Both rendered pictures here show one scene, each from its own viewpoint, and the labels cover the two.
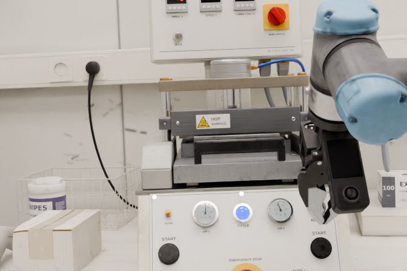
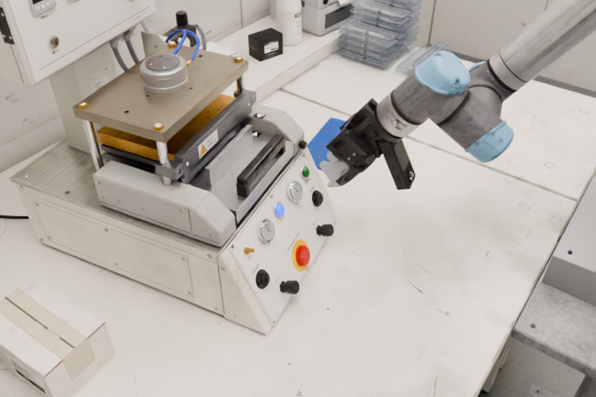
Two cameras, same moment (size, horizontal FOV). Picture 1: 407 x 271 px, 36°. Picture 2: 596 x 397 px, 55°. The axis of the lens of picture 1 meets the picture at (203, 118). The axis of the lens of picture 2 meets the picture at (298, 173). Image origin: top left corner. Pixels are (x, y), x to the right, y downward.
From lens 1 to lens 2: 103 cm
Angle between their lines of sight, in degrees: 68
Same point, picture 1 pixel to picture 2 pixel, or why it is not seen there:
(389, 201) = not seen: hidden behind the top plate
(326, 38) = (448, 97)
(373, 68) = (496, 118)
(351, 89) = (495, 139)
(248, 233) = (286, 221)
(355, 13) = (464, 73)
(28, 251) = (68, 377)
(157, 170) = (228, 224)
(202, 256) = (276, 261)
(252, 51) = (121, 26)
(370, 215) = not seen: hidden behind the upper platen
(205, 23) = (74, 13)
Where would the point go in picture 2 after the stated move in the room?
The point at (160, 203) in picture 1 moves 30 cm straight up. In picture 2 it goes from (238, 247) to (223, 91)
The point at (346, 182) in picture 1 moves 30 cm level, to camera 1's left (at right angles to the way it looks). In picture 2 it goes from (407, 169) to (346, 285)
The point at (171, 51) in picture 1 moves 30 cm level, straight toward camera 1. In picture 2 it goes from (50, 62) to (215, 99)
